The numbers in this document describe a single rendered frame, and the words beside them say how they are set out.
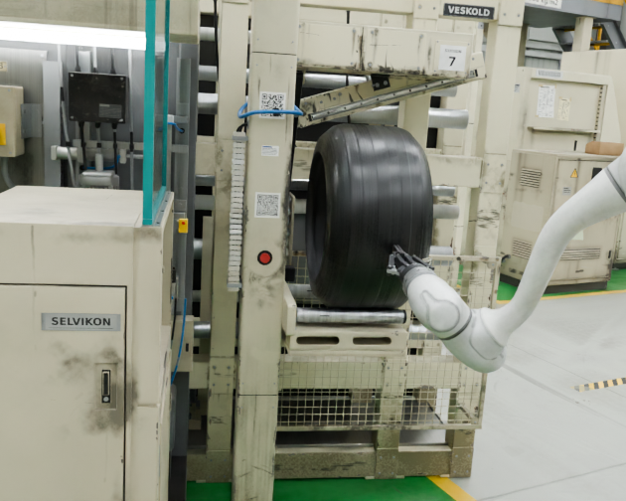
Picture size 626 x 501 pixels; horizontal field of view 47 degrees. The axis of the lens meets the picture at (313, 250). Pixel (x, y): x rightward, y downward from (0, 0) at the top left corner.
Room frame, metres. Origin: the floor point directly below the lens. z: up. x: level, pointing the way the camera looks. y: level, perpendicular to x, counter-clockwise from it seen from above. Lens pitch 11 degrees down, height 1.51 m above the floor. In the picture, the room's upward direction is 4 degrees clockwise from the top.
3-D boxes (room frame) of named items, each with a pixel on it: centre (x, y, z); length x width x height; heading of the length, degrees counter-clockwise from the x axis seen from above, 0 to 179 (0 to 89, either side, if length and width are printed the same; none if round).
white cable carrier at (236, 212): (2.11, 0.23, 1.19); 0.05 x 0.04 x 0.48; 9
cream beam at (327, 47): (2.53, -0.17, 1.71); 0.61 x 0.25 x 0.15; 99
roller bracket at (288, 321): (2.19, 0.08, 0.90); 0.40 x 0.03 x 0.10; 9
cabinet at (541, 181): (6.58, -2.30, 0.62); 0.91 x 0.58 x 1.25; 118
